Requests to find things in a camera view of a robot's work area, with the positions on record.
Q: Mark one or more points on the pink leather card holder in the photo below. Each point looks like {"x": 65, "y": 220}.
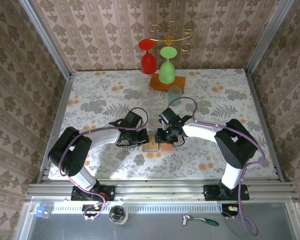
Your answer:
{"x": 168, "y": 148}

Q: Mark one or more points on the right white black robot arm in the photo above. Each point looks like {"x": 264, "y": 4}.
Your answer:
{"x": 200, "y": 132}

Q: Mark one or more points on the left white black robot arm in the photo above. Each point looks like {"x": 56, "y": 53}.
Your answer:
{"x": 105, "y": 136}

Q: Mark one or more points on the clear acrylic tray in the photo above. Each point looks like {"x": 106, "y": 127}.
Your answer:
{"x": 153, "y": 115}

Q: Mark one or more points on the floral table cover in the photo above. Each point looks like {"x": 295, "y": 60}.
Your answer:
{"x": 190, "y": 165}

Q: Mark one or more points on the frosted teal tumbler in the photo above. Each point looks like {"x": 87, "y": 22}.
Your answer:
{"x": 175, "y": 93}

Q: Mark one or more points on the clear glass tumbler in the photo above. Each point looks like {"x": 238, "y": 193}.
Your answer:
{"x": 147, "y": 95}

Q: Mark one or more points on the orange wooden rack base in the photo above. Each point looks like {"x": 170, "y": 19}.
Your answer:
{"x": 156, "y": 83}

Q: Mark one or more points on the green wine glass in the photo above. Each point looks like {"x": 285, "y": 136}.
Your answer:
{"x": 167, "y": 72}

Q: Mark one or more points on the red wine glass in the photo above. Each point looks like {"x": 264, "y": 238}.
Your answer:
{"x": 148, "y": 63}

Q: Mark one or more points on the yellow power connector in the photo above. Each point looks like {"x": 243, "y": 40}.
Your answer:
{"x": 98, "y": 206}
{"x": 231, "y": 208}

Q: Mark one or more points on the round glass jar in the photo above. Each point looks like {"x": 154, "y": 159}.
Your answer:
{"x": 118, "y": 215}

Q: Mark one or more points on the blue plastic connector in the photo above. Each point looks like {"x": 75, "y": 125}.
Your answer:
{"x": 40, "y": 211}

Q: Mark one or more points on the aluminium mounting rail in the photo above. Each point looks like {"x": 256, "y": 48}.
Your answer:
{"x": 160, "y": 191}

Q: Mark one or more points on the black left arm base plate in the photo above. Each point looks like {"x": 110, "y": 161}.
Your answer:
{"x": 107, "y": 192}

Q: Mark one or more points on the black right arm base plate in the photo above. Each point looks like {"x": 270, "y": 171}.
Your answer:
{"x": 210, "y": 193}

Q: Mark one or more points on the aluminium table side rail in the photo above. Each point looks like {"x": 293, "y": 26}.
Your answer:
{"x": 62, "y": 105}
{"x": 258, "y": 105}

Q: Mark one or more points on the aluminium frame post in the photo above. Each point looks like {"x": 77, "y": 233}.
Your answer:
{"x": 47, "y": 37}
{"x": 267, "y": 37}

